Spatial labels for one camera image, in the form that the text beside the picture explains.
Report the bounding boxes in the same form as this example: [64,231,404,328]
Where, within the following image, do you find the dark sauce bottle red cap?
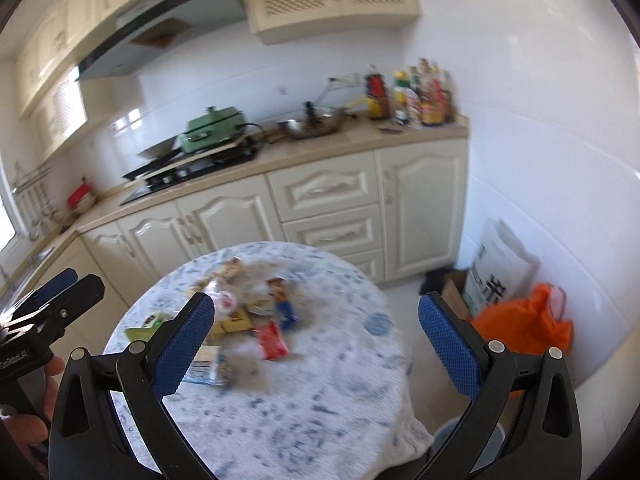
[364,65,391,120]

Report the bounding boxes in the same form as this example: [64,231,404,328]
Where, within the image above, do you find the cream kitchen base cabinets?
[0,115,471,321]

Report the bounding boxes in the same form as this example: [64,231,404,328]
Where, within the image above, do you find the orange plastic bag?
[470,282,575,401]

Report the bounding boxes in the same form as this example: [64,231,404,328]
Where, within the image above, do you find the black glass gas stove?
[120,147,262,206]

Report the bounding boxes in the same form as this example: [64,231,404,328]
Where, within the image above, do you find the wooden board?
[142,142,257,182]

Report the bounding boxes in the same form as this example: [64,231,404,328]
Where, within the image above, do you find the yellow snack packet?
[212,309,256,337]

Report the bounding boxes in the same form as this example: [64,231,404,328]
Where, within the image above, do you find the person's left hand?
[0,357,63,461]

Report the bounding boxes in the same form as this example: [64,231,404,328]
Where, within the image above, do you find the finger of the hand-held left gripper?
[10,274,106,333]
[20,267,79,306]

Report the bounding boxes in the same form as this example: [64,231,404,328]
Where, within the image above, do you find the dark cloth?
[419,269,467,296]

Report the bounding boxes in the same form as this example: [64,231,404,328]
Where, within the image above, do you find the white bowl on stove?
[136,135,183,161]

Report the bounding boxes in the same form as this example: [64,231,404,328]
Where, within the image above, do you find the black portable cooktop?
[122,149,186,181]

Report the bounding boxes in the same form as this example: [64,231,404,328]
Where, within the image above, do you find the white round cup lid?
[210,282,241,317]

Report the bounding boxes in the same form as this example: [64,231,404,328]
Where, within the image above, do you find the red kitchen container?
[67,177,97,211]

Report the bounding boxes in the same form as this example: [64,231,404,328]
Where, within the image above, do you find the green electric cooking pot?
[179,106,249,154]

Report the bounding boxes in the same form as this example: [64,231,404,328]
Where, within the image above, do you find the blue white snack packet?
[182,345,236,388]

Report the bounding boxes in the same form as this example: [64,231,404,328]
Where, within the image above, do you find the row of cream upper cabinets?
[12,0,236,116]

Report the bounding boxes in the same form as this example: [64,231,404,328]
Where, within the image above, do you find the small cream lattice wall cabinet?
[36,77,90,160]

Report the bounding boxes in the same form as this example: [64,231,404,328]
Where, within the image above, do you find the green snack packet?
[124,310,173,343]

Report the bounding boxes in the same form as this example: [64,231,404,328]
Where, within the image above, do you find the wall utensil rack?
[10,162,56,233]

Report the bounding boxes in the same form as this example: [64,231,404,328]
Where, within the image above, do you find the white plastic bag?
[462,217,542,318]

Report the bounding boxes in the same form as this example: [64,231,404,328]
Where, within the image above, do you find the grey range hood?
[75,0,248,83]

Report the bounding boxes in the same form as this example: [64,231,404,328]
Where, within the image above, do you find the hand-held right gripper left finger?
[48,291,221,480]

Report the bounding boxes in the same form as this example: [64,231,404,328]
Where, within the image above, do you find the steel wok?
[276,102,358,141]

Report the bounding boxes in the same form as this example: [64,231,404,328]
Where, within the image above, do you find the brown cardboard box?
[440,267,476,322]

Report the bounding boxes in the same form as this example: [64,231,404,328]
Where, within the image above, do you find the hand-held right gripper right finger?
[417,291,583,480]

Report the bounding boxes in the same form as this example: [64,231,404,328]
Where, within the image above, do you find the blue and red snack packet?
[265,277,301,332]

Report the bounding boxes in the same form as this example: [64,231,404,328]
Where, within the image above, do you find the cluster of condiment bottles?
[392,57,456,127]

